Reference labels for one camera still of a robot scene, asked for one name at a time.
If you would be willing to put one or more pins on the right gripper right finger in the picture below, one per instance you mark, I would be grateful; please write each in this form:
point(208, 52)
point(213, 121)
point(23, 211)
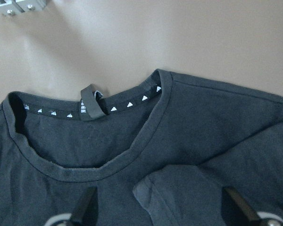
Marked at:
point(236, 210)

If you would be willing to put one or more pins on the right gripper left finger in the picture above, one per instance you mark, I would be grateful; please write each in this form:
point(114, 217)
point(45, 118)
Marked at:
point(86, 210)

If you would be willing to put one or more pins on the black printed t-shirt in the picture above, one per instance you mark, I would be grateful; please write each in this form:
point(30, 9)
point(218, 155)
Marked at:
point(158, 154)

